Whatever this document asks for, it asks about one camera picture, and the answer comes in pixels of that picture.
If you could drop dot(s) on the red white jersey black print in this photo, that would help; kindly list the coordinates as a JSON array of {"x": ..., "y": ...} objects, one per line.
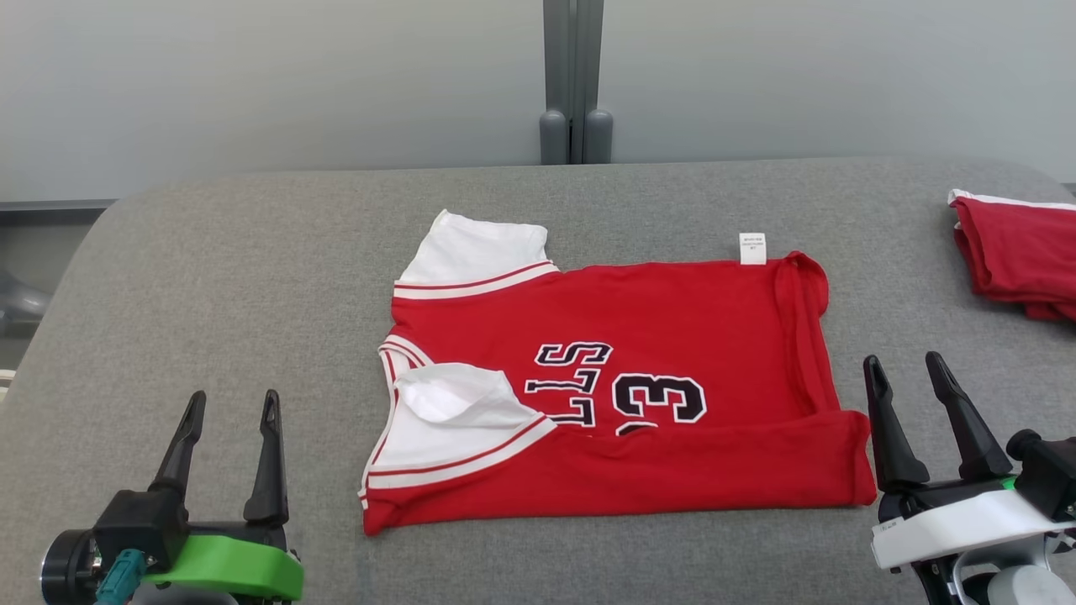
[{"x": 672, "y": 319}]

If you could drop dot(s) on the grey wall post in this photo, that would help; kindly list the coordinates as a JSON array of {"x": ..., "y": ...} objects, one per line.
[{"x": 576, "y": 76}]

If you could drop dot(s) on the grey metal frame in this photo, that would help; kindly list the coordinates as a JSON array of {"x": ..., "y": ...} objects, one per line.
[{"x": 17, "y": 298}]

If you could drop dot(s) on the red garment white hem band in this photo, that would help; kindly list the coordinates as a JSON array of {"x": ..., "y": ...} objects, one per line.
[{"x": 1025, "y": 252}]

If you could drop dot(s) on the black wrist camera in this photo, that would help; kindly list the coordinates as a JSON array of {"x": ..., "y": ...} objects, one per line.
[
  {"x": 139, "y": 525},
  {"x": 1051, "y": 475}
]

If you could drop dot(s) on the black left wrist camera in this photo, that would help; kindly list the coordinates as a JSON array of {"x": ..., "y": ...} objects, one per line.
[{"x": 139, "y": 525}]

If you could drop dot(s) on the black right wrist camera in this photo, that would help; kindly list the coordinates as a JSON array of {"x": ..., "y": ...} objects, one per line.
[{"x": 1051, "y": 475}]

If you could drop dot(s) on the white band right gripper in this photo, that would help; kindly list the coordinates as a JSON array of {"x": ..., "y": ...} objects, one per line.
[{"x": 958, "y": 525}]

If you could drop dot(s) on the white laundry basket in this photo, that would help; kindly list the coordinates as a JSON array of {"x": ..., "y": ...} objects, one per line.
[{"x": 5, "y": 385}]

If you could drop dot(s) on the teal left camera connector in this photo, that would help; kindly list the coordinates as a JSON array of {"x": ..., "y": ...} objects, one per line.
[{"x": 119, "y": 580}]

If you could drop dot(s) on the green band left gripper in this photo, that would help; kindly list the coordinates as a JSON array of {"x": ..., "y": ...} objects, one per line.
[{"x": 227, "y": 567}]

